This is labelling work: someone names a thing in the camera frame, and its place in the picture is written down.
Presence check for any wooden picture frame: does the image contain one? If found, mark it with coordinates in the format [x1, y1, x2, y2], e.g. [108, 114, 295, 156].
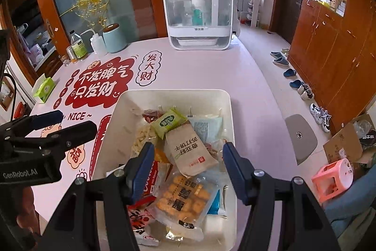
[0, 76, 15, 112]

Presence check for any row of shoes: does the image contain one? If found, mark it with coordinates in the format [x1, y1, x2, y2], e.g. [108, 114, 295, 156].
[270, 48, 332, 132]

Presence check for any metal can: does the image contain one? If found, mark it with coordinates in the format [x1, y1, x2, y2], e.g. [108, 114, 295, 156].
[66, 45, 78, 63]

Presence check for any red white snack packet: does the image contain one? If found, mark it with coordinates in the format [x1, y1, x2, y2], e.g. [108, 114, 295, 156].
[128, 198, 161, 246]

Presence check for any green tissue box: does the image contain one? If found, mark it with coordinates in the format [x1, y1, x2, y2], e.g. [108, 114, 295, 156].
[32, 75, 56, 104]

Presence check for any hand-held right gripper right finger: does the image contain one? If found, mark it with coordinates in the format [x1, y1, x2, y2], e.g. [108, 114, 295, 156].
[222, 142, 338, 251]

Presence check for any white plastic bin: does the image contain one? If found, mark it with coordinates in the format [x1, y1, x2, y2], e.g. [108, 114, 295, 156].
[92, 89, 238, 244]

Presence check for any white squeeze bottle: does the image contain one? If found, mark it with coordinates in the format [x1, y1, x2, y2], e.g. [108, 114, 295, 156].
[79, 29, 107, 55]

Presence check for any yellow puffed snack packet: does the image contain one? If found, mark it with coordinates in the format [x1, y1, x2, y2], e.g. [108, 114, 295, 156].
[131, 124, 161, 156]

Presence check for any clear nut bar packet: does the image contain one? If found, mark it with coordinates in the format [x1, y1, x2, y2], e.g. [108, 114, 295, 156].
[142, 109, 165, 124]
[206, 139, 227, 157]

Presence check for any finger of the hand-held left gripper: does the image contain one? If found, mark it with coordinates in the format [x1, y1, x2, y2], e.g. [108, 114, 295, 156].
[6, 110, 64, 137]
[41, 121, 97, 151]

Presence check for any white countertop sterilizer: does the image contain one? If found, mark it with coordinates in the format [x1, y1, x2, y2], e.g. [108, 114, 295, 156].
[159, 0, 240, 51]

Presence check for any blue grey cloth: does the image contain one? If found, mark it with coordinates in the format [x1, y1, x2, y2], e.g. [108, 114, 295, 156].
[321, 163, 376, 243]

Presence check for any red container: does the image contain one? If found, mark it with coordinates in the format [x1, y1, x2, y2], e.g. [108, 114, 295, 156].
[13, 102, 25, 119]

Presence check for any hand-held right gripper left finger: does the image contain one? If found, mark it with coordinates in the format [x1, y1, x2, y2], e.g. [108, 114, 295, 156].
[38, 142, 156, 251]

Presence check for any white green bottle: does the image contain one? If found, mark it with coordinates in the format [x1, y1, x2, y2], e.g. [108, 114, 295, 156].
[191, 0, 204, 26]

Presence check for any large light blue packet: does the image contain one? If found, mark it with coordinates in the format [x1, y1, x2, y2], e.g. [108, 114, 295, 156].
[188, 116, 224, 148]

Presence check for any beige cracker packet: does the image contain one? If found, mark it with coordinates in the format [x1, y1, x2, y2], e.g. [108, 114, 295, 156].
[163, 123, 219, 176]

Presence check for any red white cookie packet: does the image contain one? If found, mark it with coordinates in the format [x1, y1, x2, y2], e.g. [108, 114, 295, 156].
[142, 161, 172, 197]

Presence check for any cardboard box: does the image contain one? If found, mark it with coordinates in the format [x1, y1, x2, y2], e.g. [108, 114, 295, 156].
[323, 113, 376, 172]

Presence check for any grey chair seat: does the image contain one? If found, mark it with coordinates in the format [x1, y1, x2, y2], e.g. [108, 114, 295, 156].
[284, 114, 318, 166]

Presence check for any light blue canister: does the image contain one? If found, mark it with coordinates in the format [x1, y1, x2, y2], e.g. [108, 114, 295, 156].
[102, 23, 128, 54]

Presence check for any clear plastic bottle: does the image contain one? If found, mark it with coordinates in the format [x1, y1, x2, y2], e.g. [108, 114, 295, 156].
[70, 30, 89, 61]

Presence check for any pink plastic stool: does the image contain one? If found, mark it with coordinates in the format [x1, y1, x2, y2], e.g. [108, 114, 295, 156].
[311, 158, 354, 204]

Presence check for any pink printed table cover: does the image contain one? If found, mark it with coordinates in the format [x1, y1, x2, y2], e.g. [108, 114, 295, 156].
[29, 36, 297, 240]

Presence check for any clear pastry ball packet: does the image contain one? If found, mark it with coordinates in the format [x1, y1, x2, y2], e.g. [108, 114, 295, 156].
[147, 170, 221, 243]

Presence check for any small green snack packet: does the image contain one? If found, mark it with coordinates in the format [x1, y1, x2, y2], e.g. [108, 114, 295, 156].
[150, 108, 188, 140]

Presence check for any small blue candy packet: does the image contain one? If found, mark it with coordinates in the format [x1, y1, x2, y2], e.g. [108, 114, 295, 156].
[207, 189, 228, 216]

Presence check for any wooden cabinet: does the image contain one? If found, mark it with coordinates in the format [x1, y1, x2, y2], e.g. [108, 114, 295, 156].
[288, 0, 376, 134]

